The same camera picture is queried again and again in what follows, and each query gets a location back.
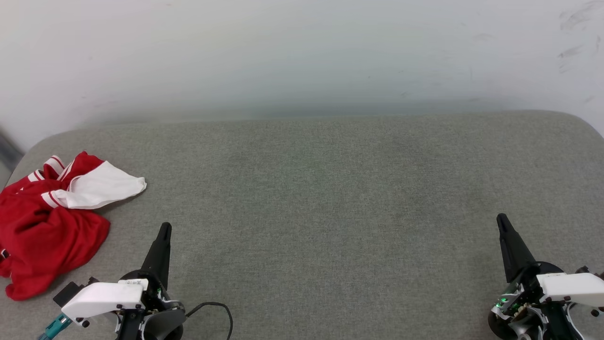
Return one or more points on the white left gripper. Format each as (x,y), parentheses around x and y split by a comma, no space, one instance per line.
(104,297)

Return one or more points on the grey fabric sofa seat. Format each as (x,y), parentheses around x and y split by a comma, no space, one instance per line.
(330,189)

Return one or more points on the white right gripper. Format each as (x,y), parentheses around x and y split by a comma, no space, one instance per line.
(571,287)

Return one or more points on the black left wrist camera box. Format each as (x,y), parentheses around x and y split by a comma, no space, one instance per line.
(71,291)

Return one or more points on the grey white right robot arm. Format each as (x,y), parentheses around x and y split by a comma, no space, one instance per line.
(557,327)

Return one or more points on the red and white basketball jersey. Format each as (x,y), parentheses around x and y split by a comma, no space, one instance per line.
(42,236)

